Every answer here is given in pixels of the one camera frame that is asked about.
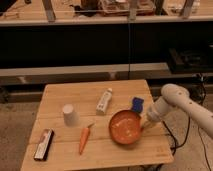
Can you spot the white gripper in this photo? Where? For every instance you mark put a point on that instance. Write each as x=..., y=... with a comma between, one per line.
x=156, y=113

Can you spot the orange ceramic bowl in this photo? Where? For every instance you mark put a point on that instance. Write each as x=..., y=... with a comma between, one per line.
x=124, y=127

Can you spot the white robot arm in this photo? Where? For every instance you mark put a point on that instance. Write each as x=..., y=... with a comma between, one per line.
x=172, y=96

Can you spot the blue sponge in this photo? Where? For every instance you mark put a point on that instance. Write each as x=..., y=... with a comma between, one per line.
x=137, y=105

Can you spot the white plastic bottle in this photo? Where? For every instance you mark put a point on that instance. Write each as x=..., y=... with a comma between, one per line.
x=103, y=102

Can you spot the wooden table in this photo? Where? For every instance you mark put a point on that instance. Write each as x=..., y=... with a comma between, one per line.
x=100, y=151

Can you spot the orange carrot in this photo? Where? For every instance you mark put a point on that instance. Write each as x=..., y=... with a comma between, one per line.
x=84, y=137

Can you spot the white paper cup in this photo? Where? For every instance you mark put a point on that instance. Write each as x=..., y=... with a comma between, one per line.
x=70, y=115

